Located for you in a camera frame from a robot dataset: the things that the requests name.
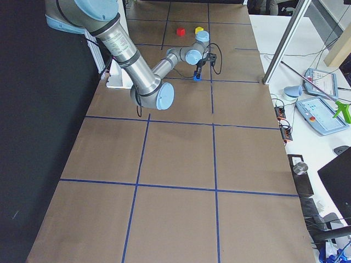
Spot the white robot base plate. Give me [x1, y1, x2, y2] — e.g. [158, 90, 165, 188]
[106, 60, 133, 89]

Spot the teach pendant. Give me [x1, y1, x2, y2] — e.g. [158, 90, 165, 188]
[303, 68, 338, 99]
[296, 96, 349, 135]

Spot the black monitor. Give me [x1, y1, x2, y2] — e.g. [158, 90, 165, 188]
[318, 151, 350, 225]

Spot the black box on table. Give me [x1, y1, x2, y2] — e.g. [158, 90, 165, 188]
[287, 154, 314, 198]

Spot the red wooden block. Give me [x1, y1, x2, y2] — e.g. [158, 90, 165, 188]
[176, 27, 186, 37]

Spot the metal cup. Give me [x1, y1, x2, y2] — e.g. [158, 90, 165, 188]
[292, 162, 308, 175]

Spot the yellow wooden block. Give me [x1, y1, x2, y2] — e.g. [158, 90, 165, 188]
[195, 26, 204, 35]

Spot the blue wooden block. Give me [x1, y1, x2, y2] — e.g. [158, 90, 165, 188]
[193, 75, 202, 82]

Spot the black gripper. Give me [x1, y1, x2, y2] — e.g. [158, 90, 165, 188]
[194, 59, 205, 77]

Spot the aluminium profile post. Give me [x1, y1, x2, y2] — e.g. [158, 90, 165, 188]
[262, 0, 311, 85]

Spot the brown paper table cover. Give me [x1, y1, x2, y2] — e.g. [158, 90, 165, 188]
[27, 1, 315, 262]

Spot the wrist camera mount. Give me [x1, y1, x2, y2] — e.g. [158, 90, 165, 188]
[202, 53, 217, 65]

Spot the near teach pendant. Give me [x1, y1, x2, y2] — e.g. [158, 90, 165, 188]
[296, 96, 349, 135]

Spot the green plastic tool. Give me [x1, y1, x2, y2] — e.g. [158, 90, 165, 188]
[333, 100, 351, 124]

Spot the far teach pendant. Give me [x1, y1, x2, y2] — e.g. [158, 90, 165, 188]
[303, 68, 338, 99]

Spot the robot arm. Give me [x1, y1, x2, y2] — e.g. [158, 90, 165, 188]
[45, 1, 210, 110]

